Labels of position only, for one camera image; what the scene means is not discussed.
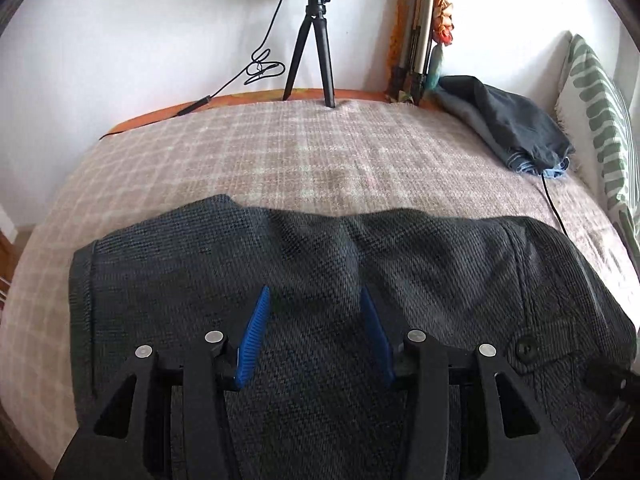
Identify blue denim garment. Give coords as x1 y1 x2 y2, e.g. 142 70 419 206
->
505 152 572 181

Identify thin black cable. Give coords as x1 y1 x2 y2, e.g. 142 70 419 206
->
539 170 569 237

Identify green striped white pillow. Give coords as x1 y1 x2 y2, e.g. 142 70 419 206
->
552 34 640 261

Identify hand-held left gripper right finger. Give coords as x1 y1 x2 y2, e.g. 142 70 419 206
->
359 286 583 480

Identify orange bed sheet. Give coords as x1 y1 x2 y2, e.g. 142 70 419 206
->
99 87 397 141

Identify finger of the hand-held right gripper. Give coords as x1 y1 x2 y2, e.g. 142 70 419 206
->
585 359 635 423

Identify black folded garment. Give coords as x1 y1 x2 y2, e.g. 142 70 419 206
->
439 75 576 170

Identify black mini tripod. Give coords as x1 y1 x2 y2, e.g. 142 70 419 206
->
282 0 337 109

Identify grey folded garment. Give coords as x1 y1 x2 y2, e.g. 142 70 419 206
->
434 87 518 163

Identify dark grey woven pants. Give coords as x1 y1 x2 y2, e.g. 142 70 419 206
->
67 194 639 480

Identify black ring light cable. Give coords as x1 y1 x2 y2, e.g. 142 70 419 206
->
100 0 292 139

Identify wooden furniture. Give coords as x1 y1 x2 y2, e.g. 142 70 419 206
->
0 229 19 313

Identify folded metal tripod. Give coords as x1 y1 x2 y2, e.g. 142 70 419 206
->
387 0 441 106

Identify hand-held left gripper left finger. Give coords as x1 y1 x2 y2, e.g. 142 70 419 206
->
52 286 273 480

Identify orange fabric garland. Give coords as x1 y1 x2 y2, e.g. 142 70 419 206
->
425 0 457 95

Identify beige plaid blanket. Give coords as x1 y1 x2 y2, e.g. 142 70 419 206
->
0 97 640 467

